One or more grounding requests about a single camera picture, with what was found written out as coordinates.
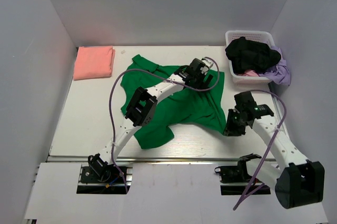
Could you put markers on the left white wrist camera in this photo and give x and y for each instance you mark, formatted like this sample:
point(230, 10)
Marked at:
point(207, 64)

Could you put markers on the white plastic laundry basket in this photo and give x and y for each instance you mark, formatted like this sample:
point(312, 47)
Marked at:
point(257, 36)

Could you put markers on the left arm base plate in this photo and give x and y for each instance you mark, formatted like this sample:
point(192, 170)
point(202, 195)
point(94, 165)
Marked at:
point(87, 176)

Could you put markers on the green t shirt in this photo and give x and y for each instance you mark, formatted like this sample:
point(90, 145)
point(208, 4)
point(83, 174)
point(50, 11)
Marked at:
point(184, 107)

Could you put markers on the pink garment in basket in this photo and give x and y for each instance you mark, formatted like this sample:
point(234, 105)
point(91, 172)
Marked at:
point(250, 73)

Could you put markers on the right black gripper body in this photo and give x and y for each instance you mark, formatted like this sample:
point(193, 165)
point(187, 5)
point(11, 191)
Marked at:
point(237, 113)

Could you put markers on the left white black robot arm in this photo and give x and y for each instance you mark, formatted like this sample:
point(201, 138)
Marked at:
point(141, 108)

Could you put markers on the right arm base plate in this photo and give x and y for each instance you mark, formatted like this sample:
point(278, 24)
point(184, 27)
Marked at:
point(232, 174)

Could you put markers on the folded pink t shirt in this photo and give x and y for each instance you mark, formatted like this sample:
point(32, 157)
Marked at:
point(94, 62)

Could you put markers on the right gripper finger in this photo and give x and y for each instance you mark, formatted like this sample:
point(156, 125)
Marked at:
point(234, 131)
point(230, 123)

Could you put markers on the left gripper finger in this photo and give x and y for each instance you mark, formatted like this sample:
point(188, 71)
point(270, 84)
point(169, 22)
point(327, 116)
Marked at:
point(195, 88)
point(208, 80)

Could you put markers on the black garment in basket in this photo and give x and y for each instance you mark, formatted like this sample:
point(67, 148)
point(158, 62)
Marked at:
point(250, 55)

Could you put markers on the lilac garment in basket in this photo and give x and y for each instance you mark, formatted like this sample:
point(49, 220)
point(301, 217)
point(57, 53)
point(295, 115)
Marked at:
point(279, 73)

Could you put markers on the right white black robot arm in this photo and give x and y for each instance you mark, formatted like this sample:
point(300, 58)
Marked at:
point(295, 179)

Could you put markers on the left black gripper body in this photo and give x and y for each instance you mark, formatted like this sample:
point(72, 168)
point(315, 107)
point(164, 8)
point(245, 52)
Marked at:
point(199, 79)

